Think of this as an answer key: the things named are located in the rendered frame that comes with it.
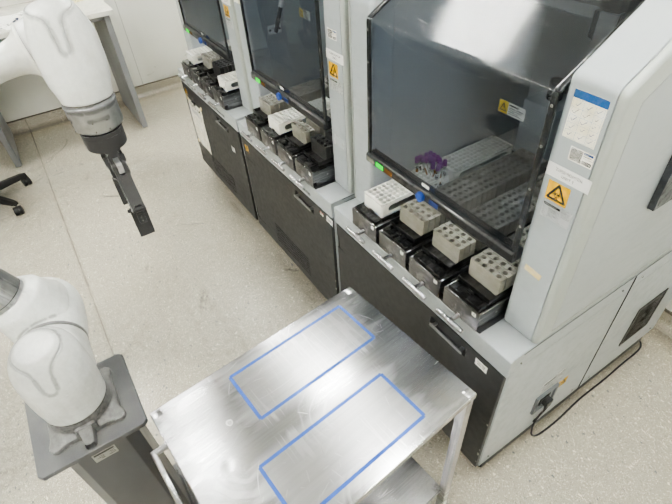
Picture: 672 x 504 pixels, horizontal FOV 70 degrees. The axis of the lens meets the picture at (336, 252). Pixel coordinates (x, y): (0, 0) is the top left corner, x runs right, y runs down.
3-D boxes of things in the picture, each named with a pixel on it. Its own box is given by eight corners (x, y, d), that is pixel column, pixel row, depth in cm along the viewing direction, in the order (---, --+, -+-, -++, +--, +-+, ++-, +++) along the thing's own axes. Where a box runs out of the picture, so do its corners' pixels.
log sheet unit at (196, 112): (198, 141, 317) (184, 89, 293) (214, 158, 300) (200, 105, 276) (195, 142, 316) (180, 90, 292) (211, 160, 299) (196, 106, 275)
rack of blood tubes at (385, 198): (429, 176, 176) (430, 162, 171) (448, 189, 169) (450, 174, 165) (363, 206, 165) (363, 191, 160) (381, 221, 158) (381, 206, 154)
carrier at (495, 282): (503, 294, 129) (507, 278, 125) (497, 297, 129) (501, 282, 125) (472, 269, 137) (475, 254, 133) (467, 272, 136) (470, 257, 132)
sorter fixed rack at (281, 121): (326, 108, 221) (325, 96, 216) (338, 116, 214) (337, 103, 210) (269, 128, 209) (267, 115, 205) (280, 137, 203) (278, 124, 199)
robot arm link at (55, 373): (41, 439, 113) (-10, 389, 98) (38, 380, 125) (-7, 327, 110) (111, 409, 117) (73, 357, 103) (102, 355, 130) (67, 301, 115)
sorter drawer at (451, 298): (590, 214, 165) (598, 193, 159) (627, 235, 156) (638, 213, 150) (430, 309, 138) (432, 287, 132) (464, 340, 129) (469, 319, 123)
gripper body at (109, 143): (74, 123, 90) (93, 165, 96) (83, 141, 84) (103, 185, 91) (114, 111, 92) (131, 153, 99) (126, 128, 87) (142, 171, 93)
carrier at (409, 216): (427, 235, 149) (429, 220, 145) (422, 238, 148) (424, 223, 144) (403, 217, 156) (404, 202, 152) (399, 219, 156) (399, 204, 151)
